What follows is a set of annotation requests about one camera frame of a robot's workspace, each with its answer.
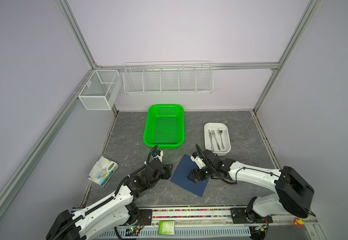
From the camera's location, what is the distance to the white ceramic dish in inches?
38.7

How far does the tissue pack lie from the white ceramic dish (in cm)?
59

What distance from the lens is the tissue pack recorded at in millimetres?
820
